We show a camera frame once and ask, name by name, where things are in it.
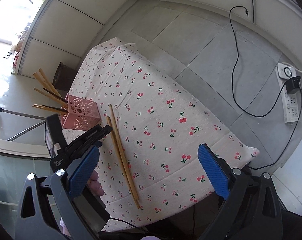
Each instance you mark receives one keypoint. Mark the wooden chopstick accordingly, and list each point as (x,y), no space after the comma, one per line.
(49,82)
(123,173)
(44,86)
(44,93)
(119,138)
(38,106)

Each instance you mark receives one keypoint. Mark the metal pole with black end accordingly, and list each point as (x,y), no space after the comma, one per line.
(18,112)

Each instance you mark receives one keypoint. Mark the pink perforated plastic basket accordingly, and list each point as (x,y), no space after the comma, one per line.
(83,110)

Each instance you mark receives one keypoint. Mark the black chopstick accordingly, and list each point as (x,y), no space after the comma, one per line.
(53,108)
(54,95)

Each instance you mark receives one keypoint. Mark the cherry print tablecloth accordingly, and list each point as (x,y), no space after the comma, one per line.
(166,80)

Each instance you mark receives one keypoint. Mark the white power strip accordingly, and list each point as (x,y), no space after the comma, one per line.
(292,110)

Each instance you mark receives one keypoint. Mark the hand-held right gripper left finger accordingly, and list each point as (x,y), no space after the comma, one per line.
(84,170)

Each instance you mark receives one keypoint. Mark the black charger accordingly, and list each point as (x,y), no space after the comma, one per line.
(293,85)

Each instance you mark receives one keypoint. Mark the brown trash bin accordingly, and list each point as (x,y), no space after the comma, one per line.
(62,77)

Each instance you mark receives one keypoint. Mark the person's left hand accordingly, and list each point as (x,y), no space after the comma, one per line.
(96,183)

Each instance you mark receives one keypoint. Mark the round white plug adapter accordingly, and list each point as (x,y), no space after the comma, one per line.
(288,71)

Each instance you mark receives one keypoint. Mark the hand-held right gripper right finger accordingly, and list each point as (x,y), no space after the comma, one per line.
(212,170)

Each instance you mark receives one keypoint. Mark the plain metal pole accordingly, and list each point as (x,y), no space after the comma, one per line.
(26,130)

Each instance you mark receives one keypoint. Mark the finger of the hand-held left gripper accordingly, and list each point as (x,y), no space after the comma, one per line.
(107,129)

